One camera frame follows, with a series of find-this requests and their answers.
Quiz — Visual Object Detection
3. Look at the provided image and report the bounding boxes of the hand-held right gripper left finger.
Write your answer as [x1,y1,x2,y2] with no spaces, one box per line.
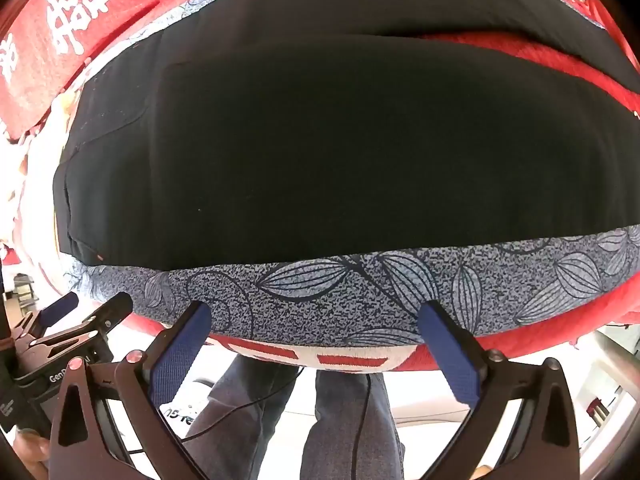
[48,301,213,480]

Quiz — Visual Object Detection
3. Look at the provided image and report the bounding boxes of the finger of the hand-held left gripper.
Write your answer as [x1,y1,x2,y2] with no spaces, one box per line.
[64,291,134,343]
[36,292,81,330]

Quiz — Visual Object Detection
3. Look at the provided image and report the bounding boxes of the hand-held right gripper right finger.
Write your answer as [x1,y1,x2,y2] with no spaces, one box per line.
[416,300,581,480]

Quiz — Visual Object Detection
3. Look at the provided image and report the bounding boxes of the black pants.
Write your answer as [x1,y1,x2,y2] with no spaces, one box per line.
[52,0,640,271]

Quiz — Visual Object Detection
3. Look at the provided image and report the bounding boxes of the person's left hand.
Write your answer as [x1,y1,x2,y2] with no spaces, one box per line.
[12,429,52,480]

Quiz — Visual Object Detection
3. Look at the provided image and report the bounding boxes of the white printed object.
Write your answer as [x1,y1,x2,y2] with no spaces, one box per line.
[162,379,217,428]

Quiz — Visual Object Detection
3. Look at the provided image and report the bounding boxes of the blue-grey leaf-print cloth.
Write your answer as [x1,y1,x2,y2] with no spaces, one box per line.
[65,0,640,348]

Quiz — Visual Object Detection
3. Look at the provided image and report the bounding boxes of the person's legs in jeans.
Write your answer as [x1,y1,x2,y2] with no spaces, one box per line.
[184,354,407,480]

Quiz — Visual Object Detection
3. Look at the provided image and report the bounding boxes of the grey metal furniture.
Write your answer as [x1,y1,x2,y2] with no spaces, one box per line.
[570,324,640,461]

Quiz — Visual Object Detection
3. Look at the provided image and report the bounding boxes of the red printed blanket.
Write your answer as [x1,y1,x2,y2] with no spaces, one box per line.
[0,0,640,376]

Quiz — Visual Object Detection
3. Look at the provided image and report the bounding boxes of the black cable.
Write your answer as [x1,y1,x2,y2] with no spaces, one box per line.
[350,374,372,480]
[181,366,303,443]

